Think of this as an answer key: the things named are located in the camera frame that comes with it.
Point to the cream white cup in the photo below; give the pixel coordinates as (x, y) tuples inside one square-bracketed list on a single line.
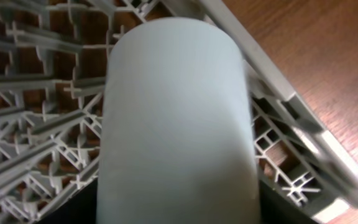
[(177, 139)]

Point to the grey dishwasher rack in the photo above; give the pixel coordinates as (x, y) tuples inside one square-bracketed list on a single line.
[(51, 118)]

